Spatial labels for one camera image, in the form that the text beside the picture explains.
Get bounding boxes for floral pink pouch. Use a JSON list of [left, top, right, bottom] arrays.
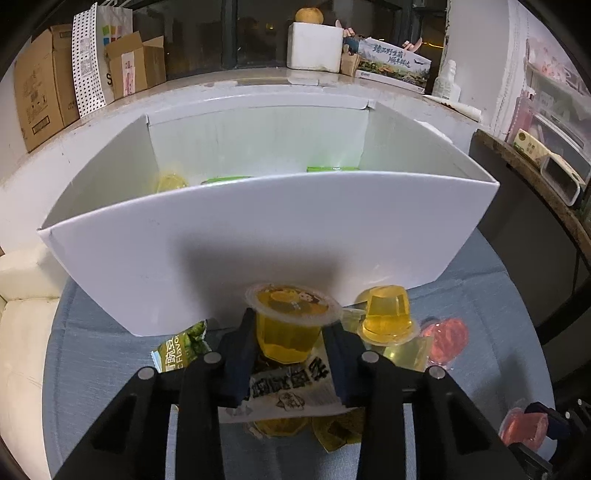
[[529, 37, 589, 88]]

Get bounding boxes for white plastic bottle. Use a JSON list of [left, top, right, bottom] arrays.
[[431, 60, 462, 101]]

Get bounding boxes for white foam box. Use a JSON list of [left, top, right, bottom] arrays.
[[287, 21, 345, 73]]

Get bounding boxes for blue tablecloth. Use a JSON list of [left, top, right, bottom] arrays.
[[41, 226, 555, 480]]

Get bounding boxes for cream leather sofa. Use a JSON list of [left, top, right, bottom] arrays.
[[0, 244, 68, 480]]

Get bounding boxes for yellow jelly cup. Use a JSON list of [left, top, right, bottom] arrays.
[[356, 286, 421, 346], [311, 410, 365, 454], [245, 282, 343, 363], [154, 172, 189, 193], [252, 418, 309, 438]]

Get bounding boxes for white and black device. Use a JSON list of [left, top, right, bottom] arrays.
[[540, 152, 587, 206]]

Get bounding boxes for small open cardboard box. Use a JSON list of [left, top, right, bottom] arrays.
[[104, 31, 167, 100]]

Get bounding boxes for pink jelly cup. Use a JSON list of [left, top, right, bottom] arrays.
[[502, 408, 550, 450], [419, 318, 470, 367]]

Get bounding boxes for dotted white paper bag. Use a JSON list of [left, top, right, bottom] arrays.
[[71, 2, 134, 118]]

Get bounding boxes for brown stone counter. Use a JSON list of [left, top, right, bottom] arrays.
[[468, 129, 591, 259]]

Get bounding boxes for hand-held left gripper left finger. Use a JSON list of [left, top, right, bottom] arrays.
[[53, 307, 257, 480]]

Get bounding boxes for landscape printed gift box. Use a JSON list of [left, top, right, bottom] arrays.
[[355, 38, 432, 93]]

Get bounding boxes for white cardboard box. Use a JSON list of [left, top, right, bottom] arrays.
[[37, 95, 502, 337]]

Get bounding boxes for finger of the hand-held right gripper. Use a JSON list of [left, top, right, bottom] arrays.
[[524, 401, 575, 446]]

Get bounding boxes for rolled white paper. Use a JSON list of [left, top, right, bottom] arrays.
[[422, 95, 481, 121]]

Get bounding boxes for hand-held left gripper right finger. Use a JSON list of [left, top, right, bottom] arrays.
[[321, 323, 518, 480]]

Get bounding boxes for pale yellow carton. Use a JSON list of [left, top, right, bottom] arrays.
[[510, 129, 550, 167]]

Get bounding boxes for large brown cardboard box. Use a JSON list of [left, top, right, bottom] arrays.
[[14, 24, 81, 153]]

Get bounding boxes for pale clear jelly cup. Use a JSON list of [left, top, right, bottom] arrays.
[[381, 335, 434, 372]]

